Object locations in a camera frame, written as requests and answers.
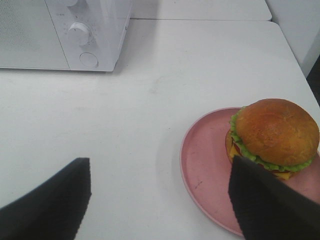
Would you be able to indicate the white microwave door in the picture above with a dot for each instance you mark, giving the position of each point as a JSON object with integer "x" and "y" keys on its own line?
{"x": 28, "y": 39}

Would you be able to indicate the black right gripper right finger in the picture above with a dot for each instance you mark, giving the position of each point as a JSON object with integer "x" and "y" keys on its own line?
{"x": 267, "y": 209}

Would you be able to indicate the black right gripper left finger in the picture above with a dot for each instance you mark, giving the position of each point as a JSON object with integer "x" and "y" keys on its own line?
{"x": 52, "y": 211}

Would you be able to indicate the pink round plate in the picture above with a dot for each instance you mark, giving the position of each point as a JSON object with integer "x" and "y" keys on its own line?
{"x": 206, "y": 170}

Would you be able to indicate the round white door button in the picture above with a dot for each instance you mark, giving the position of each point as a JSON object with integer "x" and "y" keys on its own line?
{"x": 89, "y": 60}

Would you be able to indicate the lower white microwave knob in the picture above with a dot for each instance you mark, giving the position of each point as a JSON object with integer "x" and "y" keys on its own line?
{"x": 79, "y": 33}

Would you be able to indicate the white microwave oven body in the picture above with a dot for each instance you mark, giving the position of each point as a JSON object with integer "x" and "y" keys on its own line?
{"x": 107, "y": 21}

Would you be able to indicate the burger with lettuce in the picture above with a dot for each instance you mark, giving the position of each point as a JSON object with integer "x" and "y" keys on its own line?
{"x": 276, "y": 134}

